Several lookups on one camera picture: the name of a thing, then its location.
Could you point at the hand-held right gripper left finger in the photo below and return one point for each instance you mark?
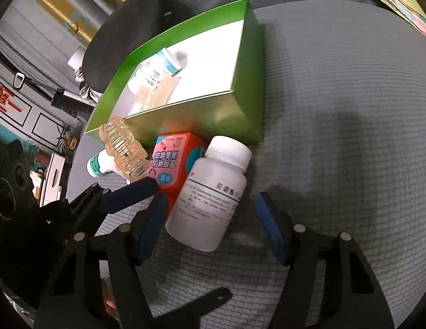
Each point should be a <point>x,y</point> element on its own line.
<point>153,228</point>

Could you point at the clear plastic bottle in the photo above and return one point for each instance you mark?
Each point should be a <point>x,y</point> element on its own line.
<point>123,147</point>

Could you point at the white lamp shade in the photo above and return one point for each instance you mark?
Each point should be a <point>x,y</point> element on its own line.
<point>75,60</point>

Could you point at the green cardboard box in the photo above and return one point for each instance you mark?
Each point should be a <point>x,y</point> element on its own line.
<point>240,116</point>

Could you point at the grey curtain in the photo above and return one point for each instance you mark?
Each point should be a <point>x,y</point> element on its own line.
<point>31,24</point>

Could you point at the pile of clothes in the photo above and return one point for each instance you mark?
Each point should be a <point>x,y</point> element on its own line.
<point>85,87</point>

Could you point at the orange cardboard packet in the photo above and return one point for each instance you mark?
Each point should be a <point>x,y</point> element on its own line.
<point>173,164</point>

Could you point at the large white pill bottle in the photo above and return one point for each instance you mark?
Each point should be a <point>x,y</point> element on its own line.
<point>209,195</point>

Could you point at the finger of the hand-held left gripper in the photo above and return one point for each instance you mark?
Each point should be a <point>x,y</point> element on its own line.
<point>130,192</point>
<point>84,198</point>

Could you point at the black appliance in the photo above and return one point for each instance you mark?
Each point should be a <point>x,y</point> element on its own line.
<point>69,104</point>

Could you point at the blue label white bottle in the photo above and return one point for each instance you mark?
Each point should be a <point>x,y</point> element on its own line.
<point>158,70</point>

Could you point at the green label white bottle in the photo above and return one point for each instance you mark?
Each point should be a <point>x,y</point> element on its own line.
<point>98,164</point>

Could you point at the dark grey cushion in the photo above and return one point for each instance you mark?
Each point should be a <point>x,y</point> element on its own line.
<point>130,34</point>

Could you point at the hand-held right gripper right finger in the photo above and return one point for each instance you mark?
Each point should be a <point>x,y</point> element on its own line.
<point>271,228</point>

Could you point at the potted plant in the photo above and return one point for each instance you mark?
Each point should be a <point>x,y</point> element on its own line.
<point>66,138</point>

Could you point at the clear plastic item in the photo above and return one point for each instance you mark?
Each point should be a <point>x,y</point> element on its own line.
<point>158,90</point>

